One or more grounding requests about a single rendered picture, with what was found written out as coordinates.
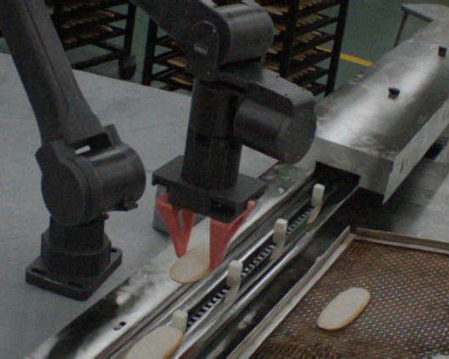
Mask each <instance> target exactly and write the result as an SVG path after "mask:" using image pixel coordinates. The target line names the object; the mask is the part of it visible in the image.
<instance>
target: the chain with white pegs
mask: <svg viewBox="0 0 449 359"><path fill-rule="evenodd" d="M349 173H350V172H347V171H345V170H343V174H342V175H341V176H340V177H339V178H337V179H335V180H334V182H333V183H332V184H331V185H330V186H329V187H328V189H326V190H325V191H324V185H319V184H316V185H315V186H314V191H313V195H312V199H311V204H310V205H308V206H307V207H306V208H305V209H304V210H303V212H301V213H300V214H299V215H298V217H297V218H296V219H294V220H293V221H292V222H291V223H290V224H289V226H288V225H287V221H285V220H282V219H278V220H277V221H276V222H275V233H274V237H273V240H272V241H271V242H270V243H269V244H268V245H267V246H266V247H265V248H263V249H262V250H261V251H260V252H259V254H257V255H256V256H255V257H254V258H253V259H251V261H250V262H248V263H246V265H244V267H243V262H239V261H236V260H234V261H231V262H230V263H229V266H228V271H227V280H226V284H225V285H224V286H223V287H222V288H221V289H220V290H218V292H216V293H215V295H213V296H212V297H211V298H210V299H209V300H208V301H207V302H206V303H205V304H202V305H201V306H200V307H199V308H198V310H197V311H196V312H195V314H193V315H191V316H189V317H188V318H187V313H185V312H182V311H180V310H177V311H176V312H175V313H173V317H172V322H171V326H172V327H175V328H177V329H179V330H181V331H182V333H184V331H185V330H186V329H187V328H188V327H190V326H191V325H193V324H194V323H195V322H196V321H197V320H198V319H199V317H200V316H201V315H203V314H204V313H205V312H206V311H207V310H208V309H209V308H210V307H211V306H212V305H215V304H216V303H217V302H218V300H219V299H220V298H221V297H222V296H223V295H224V294H225V293H226V292H228V291H229V290H230V289H231V288H232V287H233V286H234V285H235V284H236V283H238V282H239V281H240V280H241V279H242V277H244V276H245V275H246V274H247V273H248V272H249V271H250V270H251V269H252V268H253V267H254V266H255V265H256V264H257V263H258V262H259V261H261V260H262V259H263V258H264V257H265V256H266V255H267V254H268V253H269V252H270V251H271V250H272V249H273V248H274V247H275V246H276V245H277V244H278V243H279V242H280V241H281V240H282V239H283V238H284V237H285V236H286V235H287V234H288V233H289V232H291V231H292V230H293V229H294V228H295V227H296V226H297V225H298V224H299V222H300V221H301V220H303V218H305V216H307V215H308V214H309V213H310V212H311V211H312V210H313V209H314V208H315V207H316V206H317V205H318V204H319V203H320V202H321V201H322V200H323V199H324V198H325V197H326V196H327V195H328V194H329V193H330V192H332V191H333V190H334V188H335V187H336V186H337V185H338V184H339V183H340V182H341V181H342V180H343V179H345V178H346V177H347V175H348V174H349ZM242 267H243V268H242Z"/></svg>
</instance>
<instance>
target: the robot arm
mask: <svg viewBox="0 0 449 359"><path fill-rule="evenodd" d="M129 1H130V2H131V3H134V4H136V6H137V7H138V8H140V9H142V10H143V11H144V12H145V13H146V14H147V15H148V16H150V18H151V19H152V20H154V21H155V22H156V23H157V26H158V27H159V28H161V29H162V30H163V31H164V32H165V33H166V34H167V35H169V36H170V37H172V38H173V39H175V42H174V45H176V46H178V47H179V49H181V50H182V51H183V52H185V53H186V54H187V59H186V71H187V72H188V73H191V74H194V75H196V76H195V77H194V79H193V85H192V98H191V103H190V110H189V117H188V123H187V130H186V143H185V149H184V155H179V156H177V157H176V158H174V159H172V160H171V161H169V162H167V163H165V164H164V165H162V166H161V167H160V168H158V169H157V170H156V171H154V172H153V174H152V181H151V184H152V185H153V186H155V185H156V184H159V185H163V186H166V192H165V193H164V194H162V195H161V196H160V197H158V198H157V207H158V211H159V214H160V216H161V217H162V220H163V222H164V224H165V226H166V228H167V229H168V232H169V234H170V236H171V239H172V242H173V245H174V250H175V254H176V256H177V257H179V258H180V257H182V256H184V255H185V254H186V250H187V247H188V241H189V238H190V236H191V231H192V225H193V222H194V218H195V214H196V213H198V214H201V215H205V216H208V217H210V269H211V270H215V269H216V268H217V266H218V265H219V263H220V261H221V260H222V258H223V255H224V253H225V251H226V249H227V247H228V245H229V243H230V241H231V239H232V238H233V236H234V235H235V233H236V232H237V231H238V230H239V228H240V227H241V226H242V224H243V223H244V221H245V220H246V218H247V217H248V215H249V214H250V212H251V211H252V210H253V208H254V202H252V201H251V200H252V199H253V198H255V199H259V198H260V197H261V196H263V194H264V190H265V185H266V182H265V181H264V180H261V179H257V178H252V177H250V176H247V175H244V174H240V173H239V165H240V160H241V154H242V149H243V145H245V146H248V147H249V148H251V149H254V150H256V151H258V152H261V153H263V154H264V155H267V156H270V157H272V158H274V159H276V160H278V161H280V162H283V163H285V164H287V165H295V164H297V163H298V162H300V160H301V159H302V158H303V157H304V156H305V155H306V153H307V152H308V151H309V150H310V147H311V146H312V144H313V142H314V139H315V136H316V114H315V112H314V107H315V98H314V96H313V94H312V93H310V92H309V91H307V90H305V88H301V87H299V86H297V85H295V84H293V83H291V82H289V81H287V80H285V79H283V78H282V77H280V75H281V74H279V73H277V72H275V71H272V70H269V69H267V68H263V65H264V59H265V55H266V52H269V48H270V46H271V45H272V43H273V41H274V27H273V23H272V20H271V18H270V17H269V14H268V13H267V11H266V9H264V8H263V7H262V6H260V5H259V4H257V3H255V2H254V1H253V0H129ZM0 29H1V30H2V35H3V36H4V38H5V40H4V41H5V42H6V44H7V46H8V49H9V52H10V54H11V57H12V59H13V61H14V65H15V67H16V69H17V73H18V74H19V76H20V78H21V83H22V84H23V86H24V88H25V90H24V91H25V93H26V94H27V97H28V101H29V102H30V104H31V106H32V111H33V113H34V115H35V118H36V121H37V125H38V130H39V133H40V137H41V140H42V141H41V147H40V148H39V149H38V150H36V152H35V154H34V156H35V159H36V161H37V163H38V165H39V167H40V171H41V174H42V176H41V180H40V189H41V194H42V197H43V200H44V204H45V206H46V208H47V209H48V210H49V213H50V226H49V227H48V228H47V229H46V230H45V231H44V233H42V235H41V247H40V256H39V257H37V258H35V260H34V261H33V262H32V263H30V265H29V266H27V267H26V269H25V273H26V282H27V283H28V284H29V285H34V286H37V287H39V288H42V289H44V290H46V291H51V292H54V293H56V294H58V295H61V296H64V297H68V298H71V299H73V300H76V301H80V302H83V301H85V300H87V299H89V298H90V297H91V296H92V294H93V293H94V292H95V291H96V290H97V289H98V288H99V287H100V285H101V284H102V283H104V282H105V281H106V280H107V279H108V277H109V276H110V275H111V274H112V273H113V272H114V271H115V270H116V269H117V268H118V267H119V266H120V264H121V262H122V254H123V250H122V249H120V248H118V247H114V246H113V245H112V241H111V240H110V239H109V236H108V235H107V233H106V232H105V231H104V226H105V221H106V220H108V219H109V215H108V214H107V213H109V212H110V211H129V210H132V209H136V208H137V207H138V205H137V204H136V202H137V201H138V200H139V199H140V198H141V197H142V196H143V194H144V192H145V188H146V172H145V166H144V164H143V162H142V160H141V158H140V156H139V154H138V152H137V151H136V150H135V149H134V148H133V147H132V146H130V145H129V144H126V143H124V142H122V140H121V137H120V134H119V133H118V132H117V130H116V127H115V124H114V123H113V124H108V125H106V126H102V124H101V122H100V120H99V118H98V117H97V116H96V115H95V114H94V113H93V111H92V109H91V106H89V104H88V102H87V101H86V99H85V97H84V94H83V93H82V91H81V89H80V87H79V85H78V81H77V79H76V78H75V76H74V73H73V69H72V67H71V65H70V64H69V62H68V57H67V56H66V54H65V51H64V49H63V47H62V43H61V42H60V40H59V36H58V35H57V33H56V29H55V27H54V25H53V23H52V19H51V18H50V16H49V11H48V10H47V8H46V6H45V3H44V0H0ZM85 146H89V148H90V150H87V151H84V152H82V153H79V154H76V152H75V151H76V150H79V149H82V148H84V147H85ZM218 205H220V207H218ZM181 210H182V232H181V231H180V222H179V216H178V214H179V212H180V211H181Z"/></svg>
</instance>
